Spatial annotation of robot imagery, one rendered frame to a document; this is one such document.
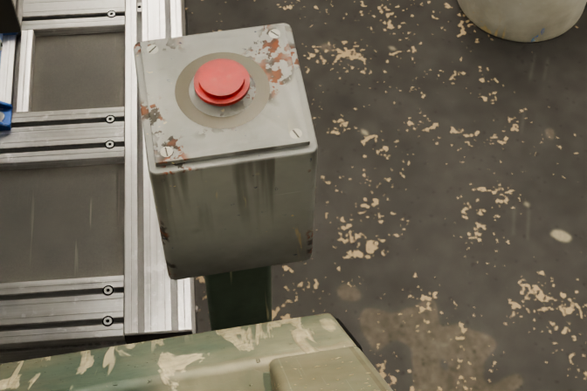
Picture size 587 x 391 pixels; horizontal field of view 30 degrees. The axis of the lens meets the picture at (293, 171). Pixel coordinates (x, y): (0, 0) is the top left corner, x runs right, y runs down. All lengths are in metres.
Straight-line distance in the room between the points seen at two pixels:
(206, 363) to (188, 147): 0.15
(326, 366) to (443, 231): 1.15
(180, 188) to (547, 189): 1.17
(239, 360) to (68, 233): 0.88
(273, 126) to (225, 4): 1.31
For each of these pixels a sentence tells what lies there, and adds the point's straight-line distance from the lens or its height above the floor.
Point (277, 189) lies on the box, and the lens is 0.80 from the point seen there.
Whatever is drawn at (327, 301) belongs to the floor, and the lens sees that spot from 1.73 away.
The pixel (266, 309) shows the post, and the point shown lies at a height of 0.61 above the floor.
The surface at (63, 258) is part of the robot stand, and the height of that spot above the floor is 0.21.
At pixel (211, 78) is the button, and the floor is 0.95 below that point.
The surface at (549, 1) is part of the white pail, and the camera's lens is 1.97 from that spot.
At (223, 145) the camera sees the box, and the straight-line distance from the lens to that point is 0.76.
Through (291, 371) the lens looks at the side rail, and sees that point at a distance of 0.67.
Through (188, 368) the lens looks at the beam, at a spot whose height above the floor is 0.90.
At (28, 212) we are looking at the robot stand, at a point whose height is 0.21.
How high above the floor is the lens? 1.57
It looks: 58 degrees down
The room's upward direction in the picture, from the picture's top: 1 degrees clockwise
